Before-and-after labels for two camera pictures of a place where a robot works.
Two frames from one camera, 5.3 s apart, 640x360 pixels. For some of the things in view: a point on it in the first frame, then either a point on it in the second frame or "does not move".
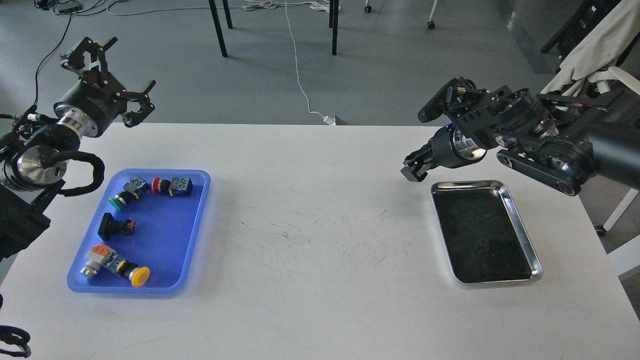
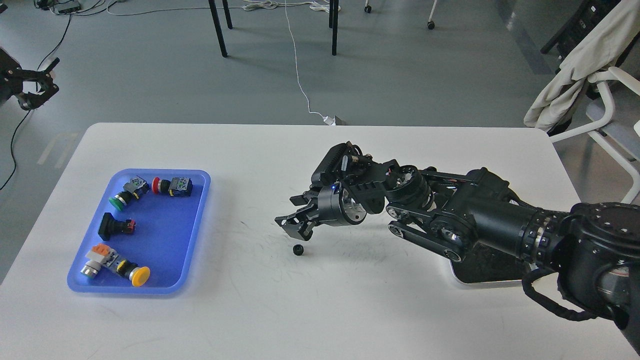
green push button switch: (136, 188) does not move
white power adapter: (331, 121) does not move
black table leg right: (333, 22) does not move
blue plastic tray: (141, 232) does not move
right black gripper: (450, 148) -> (342, 204)
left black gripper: (92, 107) -> (11, 84)
